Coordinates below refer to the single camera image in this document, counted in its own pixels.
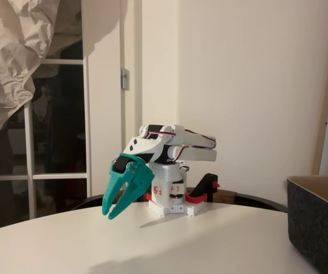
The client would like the dark grey felt box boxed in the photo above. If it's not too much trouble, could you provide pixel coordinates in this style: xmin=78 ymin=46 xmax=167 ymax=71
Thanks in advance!
xmin=286 ymin=175 xmax=328 ymax=274

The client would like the wooden frame with frosted panel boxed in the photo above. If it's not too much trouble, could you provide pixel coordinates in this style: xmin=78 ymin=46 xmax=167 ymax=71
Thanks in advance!
xmin=309 ymin=0 xmax=328 ymax=176

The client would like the dark wooden chair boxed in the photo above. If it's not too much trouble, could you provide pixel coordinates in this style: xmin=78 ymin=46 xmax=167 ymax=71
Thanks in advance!
xmin=72 ymin=187 xmax=289 ymax=212

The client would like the black clamp with red knob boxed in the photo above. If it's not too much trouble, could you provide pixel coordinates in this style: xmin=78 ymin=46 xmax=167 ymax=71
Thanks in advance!
xmin=185 ymin=172 xmax=220 ymax=205

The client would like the white glazed door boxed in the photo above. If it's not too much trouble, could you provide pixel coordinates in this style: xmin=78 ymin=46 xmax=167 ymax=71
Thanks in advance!
xmin=0 ymin=0 xmax=92 ymax=220

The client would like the metal door hinge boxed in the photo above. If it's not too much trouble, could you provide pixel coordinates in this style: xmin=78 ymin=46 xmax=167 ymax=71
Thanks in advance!
xmin=120 ymin=67 xmax=130 ymax=91

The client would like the beige crumpled curtain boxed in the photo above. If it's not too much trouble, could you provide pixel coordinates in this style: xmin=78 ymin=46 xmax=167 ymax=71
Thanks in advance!
xmin=0 ymin=0 xmax=83 ymax=233

